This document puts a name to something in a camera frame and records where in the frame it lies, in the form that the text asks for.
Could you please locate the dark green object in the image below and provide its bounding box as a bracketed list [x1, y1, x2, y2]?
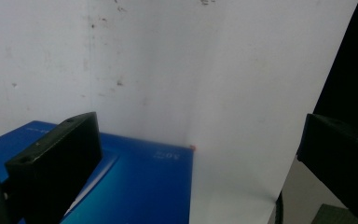
[310, 203, 358, 224]

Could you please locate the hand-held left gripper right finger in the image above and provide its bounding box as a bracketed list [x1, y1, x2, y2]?
[296, 113, 358, 224]

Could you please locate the blue cardboard box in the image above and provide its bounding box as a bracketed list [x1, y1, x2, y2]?
[0, 120, 197, 224]

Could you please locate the white paper sheet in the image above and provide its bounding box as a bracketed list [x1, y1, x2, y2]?
[0, 0, 358, 224]

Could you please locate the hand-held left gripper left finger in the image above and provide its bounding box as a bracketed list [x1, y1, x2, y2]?
[4, 111, 103, 224]

